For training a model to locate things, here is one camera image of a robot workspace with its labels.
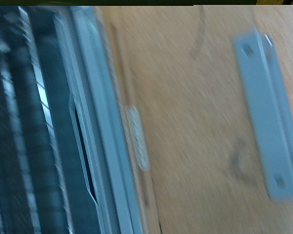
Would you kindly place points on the silver toaster oven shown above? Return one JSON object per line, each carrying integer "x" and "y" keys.
{"x": 60, "y": 162}

